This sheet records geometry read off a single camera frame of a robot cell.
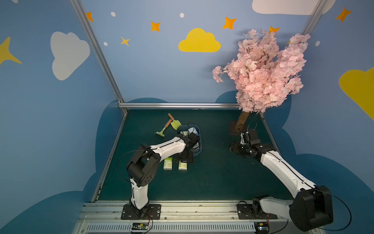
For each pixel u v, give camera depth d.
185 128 1.04
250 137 0.65
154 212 0.75
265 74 0.66
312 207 0.40
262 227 0.73
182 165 0.88
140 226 0.72
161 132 1.07
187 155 0.82
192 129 1.04
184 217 0.74
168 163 0.90
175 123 1.12
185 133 0.98
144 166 0.49
